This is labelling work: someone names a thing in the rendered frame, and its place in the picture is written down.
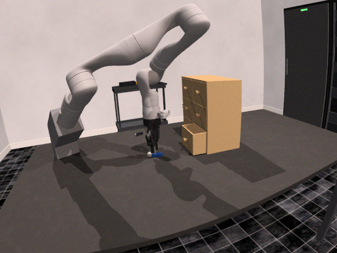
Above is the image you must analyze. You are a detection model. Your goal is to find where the light wooden chest of drawers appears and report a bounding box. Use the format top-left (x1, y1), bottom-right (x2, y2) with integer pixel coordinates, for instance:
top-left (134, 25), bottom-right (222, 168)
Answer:
top-left (182, 75), bottom-right (242, 154)

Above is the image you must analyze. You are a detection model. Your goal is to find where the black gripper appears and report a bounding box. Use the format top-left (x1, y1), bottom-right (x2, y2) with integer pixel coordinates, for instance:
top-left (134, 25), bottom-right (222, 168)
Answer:
top-left (143, 118), bottom-right (161, 154)

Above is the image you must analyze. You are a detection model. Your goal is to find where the blue and white eraser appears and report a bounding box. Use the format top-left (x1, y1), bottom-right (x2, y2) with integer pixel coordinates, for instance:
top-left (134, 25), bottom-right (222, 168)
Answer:
top-left (147, 152), bottom-right (163, 158)

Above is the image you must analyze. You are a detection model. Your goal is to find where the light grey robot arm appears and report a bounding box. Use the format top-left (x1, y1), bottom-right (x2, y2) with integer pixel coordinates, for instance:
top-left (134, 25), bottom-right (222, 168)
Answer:
top-left (56, 4), bottom-right (211, 129)

